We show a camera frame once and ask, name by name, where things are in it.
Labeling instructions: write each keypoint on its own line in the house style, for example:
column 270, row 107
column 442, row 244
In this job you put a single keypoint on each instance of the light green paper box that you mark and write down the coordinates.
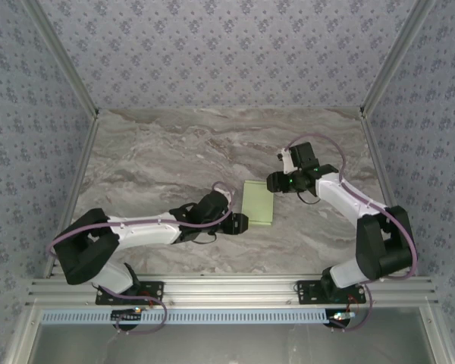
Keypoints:
column 257, row 204

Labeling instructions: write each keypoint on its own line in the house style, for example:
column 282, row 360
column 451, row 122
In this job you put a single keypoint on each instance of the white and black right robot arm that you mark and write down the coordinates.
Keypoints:
column 375, row 235

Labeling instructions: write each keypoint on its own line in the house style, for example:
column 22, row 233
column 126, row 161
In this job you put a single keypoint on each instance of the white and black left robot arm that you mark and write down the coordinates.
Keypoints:
column 136, row 231

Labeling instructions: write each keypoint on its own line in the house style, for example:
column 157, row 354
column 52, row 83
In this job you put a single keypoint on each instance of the grey metal sheet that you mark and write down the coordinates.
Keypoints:
column 227, row 345

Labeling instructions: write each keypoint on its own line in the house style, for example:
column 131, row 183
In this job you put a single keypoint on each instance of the black controller board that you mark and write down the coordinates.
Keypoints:
column 341, row 318
column 127, row 315

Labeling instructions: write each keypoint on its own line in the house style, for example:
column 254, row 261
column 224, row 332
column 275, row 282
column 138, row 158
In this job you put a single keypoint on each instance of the aluminium mounting rail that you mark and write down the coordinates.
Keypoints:
column 227, row 290

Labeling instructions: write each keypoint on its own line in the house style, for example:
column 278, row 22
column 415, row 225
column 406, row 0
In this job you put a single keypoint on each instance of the aluminium table side rail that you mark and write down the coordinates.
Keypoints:
column 76, row 182
column 379, row 159

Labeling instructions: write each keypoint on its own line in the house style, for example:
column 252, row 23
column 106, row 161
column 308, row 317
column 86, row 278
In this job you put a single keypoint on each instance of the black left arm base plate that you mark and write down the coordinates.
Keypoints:
column 153, row 292

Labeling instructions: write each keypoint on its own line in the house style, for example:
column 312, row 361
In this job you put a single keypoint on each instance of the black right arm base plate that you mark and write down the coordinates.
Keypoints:
column 309, row 292

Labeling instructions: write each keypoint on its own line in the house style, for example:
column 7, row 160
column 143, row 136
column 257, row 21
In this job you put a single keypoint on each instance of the aluminium frame post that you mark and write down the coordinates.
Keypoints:
column 60, row 60
column 398, row 60

